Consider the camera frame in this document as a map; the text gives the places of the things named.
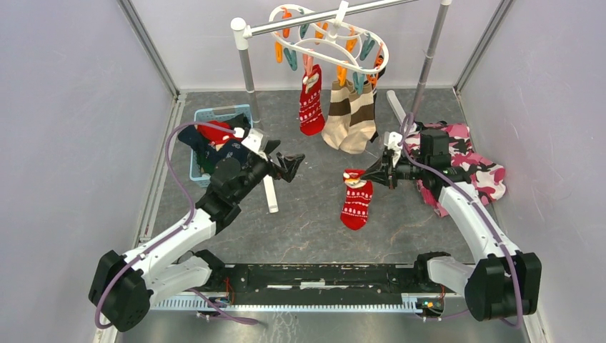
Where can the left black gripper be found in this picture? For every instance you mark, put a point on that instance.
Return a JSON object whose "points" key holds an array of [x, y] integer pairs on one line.
{"points": [[289, 164]]}

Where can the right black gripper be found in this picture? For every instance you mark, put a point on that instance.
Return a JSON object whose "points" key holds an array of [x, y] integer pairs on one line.
{"points": [[376, 173]]}

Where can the teal clothespin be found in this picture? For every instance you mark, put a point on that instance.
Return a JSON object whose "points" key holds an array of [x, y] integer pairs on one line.
{"points": [[367, 46], [358, 82], [291, 56]]}

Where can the pink clothespin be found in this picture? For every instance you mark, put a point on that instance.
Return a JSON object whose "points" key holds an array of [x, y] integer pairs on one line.
{"points": [[308, 61]]}

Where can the pink camouflage bag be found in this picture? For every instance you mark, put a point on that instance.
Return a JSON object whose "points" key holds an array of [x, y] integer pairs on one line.
{"points": [[488, 177]]}

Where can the white clip hanger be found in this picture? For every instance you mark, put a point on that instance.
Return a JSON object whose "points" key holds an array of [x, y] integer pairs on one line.
{"points": [[324, 35]]}

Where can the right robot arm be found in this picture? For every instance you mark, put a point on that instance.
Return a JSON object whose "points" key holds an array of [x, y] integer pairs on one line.
{"points": [[504, 281]]}

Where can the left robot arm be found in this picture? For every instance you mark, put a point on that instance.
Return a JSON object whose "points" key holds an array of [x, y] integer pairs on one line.
{"points": [[126, 286]]}

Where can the navy blue sock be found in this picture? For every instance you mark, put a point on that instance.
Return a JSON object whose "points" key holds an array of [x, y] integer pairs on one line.
{"points": [[210, 146]]}

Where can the light blue plastic basket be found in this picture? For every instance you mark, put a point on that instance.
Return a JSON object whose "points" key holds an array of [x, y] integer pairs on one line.
{"points": [[224, 113]]}

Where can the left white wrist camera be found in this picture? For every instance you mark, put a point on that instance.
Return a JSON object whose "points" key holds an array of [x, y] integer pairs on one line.
{"points": [[254, 140]]}

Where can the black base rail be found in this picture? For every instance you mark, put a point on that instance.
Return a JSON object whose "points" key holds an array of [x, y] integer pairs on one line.
{"points": [[319, 284]]}

